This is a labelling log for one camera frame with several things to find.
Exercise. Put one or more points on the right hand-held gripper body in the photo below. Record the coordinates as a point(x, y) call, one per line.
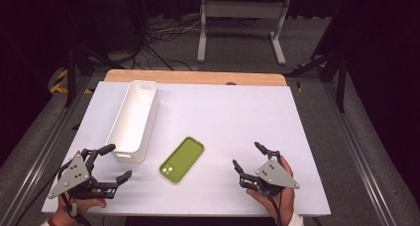
point(276, 176)

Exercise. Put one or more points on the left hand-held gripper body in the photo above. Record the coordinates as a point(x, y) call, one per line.
point(71, 177)

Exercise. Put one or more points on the white metal stand frame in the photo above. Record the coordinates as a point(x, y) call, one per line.
point(242, 9)

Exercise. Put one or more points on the yellow black floor tape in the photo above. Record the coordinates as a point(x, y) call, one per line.
point(59, 84)

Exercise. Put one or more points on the white plastic bin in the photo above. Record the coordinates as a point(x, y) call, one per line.
point(132, 120)

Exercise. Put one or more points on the wooden table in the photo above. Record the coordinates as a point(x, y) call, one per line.
point(198, 77)

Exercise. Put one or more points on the green phone case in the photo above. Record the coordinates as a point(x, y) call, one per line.
point(182, 160)

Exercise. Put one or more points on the metal floor rail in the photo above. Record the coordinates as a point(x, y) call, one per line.
point(39, 156)
point(360, 153)

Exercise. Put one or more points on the person's left hand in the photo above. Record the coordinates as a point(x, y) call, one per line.
point(89, 203)

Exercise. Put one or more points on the black tripod stand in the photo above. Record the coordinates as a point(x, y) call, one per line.
point(70, 74)
point(341, 84)

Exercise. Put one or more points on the person's right hand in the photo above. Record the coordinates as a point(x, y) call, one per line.
point(286, 201)

